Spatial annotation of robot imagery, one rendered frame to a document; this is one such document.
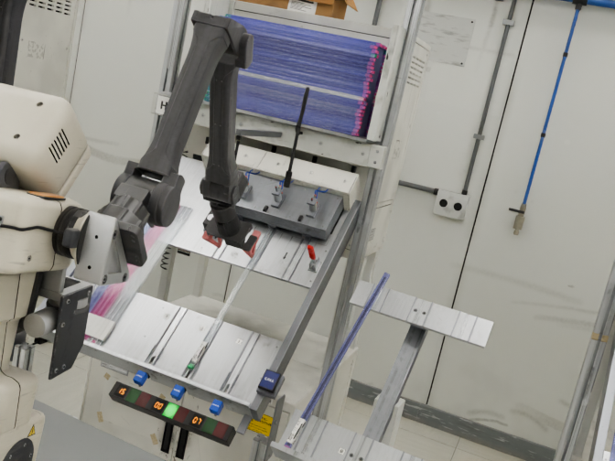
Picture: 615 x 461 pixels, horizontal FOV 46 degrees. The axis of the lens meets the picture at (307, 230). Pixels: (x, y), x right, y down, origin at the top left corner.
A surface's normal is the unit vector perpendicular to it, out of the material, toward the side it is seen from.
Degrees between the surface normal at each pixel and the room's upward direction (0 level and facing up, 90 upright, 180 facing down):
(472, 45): 90
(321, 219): 43
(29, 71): 90
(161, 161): 65
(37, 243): 90
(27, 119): 48
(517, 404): 90
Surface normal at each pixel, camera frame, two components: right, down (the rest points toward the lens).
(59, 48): 0.91, 0.26
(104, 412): -0.34, 0.11
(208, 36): -0.10, -0.27
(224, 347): -0.08, -0.63
